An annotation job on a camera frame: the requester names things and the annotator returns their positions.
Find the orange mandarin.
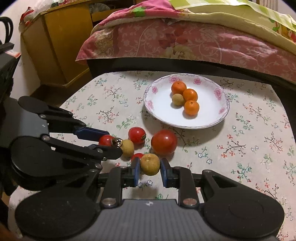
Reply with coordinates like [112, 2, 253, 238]
[183, 88, 199, 102]
[184, 100, 200, 116]
[171, 81, 187, 95]

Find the brown longan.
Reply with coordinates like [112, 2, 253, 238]
[119, 139, 135, 160]
[172, 93, 185, 106]
[140, 153, 161, 176]

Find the wooden cabinet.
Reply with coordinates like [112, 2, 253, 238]
[21, 0, 137, 88]

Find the large red tomato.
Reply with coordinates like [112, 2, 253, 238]
[151, 129, 178, 156]

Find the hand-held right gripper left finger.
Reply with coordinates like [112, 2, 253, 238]
[79, 158, 141, 208]

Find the grey cloth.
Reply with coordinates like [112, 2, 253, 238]
[89, 2, 111, 13]

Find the bed with pink floral quilt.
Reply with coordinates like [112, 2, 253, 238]
[76, 0, 296, 84]

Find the dark bed frame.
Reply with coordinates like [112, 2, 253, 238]
[87, 56, 296, 93]

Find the black strap loop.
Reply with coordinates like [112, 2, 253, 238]
[0, 17, 14, 45]

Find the floral tablecloth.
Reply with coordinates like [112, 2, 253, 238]
[9, 71, 296, 241]

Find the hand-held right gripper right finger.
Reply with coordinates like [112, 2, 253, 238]
[160, 158, 241, 208]

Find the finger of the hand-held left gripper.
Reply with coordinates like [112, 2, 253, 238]
[40, 134, 123, 171]
[39, 105, 110, 142]

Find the white floral plate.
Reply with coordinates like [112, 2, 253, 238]
[143, 73, 230, 129]

